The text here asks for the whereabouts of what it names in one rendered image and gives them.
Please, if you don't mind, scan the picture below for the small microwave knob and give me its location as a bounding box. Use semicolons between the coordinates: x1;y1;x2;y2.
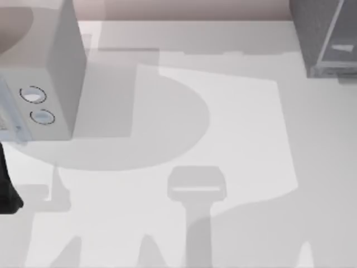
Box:
29;109;56;125

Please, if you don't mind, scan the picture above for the large microwave knob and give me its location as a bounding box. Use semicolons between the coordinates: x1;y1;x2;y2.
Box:
19;85;47;104

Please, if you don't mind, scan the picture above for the pale microwave oven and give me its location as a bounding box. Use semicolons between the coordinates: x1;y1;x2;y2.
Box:
0;0;87;145

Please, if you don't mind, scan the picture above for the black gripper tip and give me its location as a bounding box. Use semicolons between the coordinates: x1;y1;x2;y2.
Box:
0;142;25;215

